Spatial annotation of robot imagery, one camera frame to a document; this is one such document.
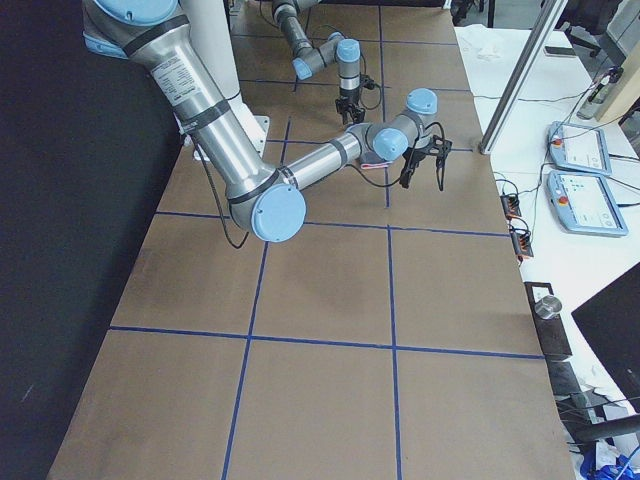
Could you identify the orange black connector box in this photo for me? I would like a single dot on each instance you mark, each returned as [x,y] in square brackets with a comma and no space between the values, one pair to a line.
[511,205]

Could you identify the black power strip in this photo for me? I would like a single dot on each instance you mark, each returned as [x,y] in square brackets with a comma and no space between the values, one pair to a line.
[551,333]

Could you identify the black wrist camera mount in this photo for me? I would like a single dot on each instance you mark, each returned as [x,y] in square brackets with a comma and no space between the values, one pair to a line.
[437,147]

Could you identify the blue teach pendant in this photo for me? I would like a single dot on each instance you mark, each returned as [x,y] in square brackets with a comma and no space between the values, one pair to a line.
[584,204]
[578,148]

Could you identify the upper blue teach pendant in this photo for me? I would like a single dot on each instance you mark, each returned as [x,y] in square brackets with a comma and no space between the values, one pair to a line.
[578,148]

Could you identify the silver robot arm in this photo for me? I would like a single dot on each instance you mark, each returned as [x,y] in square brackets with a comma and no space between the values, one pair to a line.
[186,47]
[320,45]

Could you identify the lower blue teach pendant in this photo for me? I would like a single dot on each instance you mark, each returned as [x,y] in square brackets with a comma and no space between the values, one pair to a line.
[584,204]

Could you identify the white pillar with base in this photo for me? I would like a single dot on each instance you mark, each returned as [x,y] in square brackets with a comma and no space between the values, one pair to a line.
[210,38]

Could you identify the black monitor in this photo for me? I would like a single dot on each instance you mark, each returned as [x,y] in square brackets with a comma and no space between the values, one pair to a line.
[609,322]

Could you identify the pink towel with white edge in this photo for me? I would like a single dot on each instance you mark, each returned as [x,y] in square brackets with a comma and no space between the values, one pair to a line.
[371,165]

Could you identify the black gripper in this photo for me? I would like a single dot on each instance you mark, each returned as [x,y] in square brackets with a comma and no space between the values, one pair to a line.
[414,158]
[348,101]

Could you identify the black office chair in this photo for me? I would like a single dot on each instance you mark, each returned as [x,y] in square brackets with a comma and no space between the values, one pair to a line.
[587,22]

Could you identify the small metal cup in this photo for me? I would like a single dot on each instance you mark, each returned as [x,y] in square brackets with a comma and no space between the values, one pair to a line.
[548,307]

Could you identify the crumpled white tissue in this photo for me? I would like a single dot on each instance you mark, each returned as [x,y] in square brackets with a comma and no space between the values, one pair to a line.
[490,52]

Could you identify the aluminium frame post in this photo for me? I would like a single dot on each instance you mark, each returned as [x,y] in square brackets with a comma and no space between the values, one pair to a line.
[543,26]

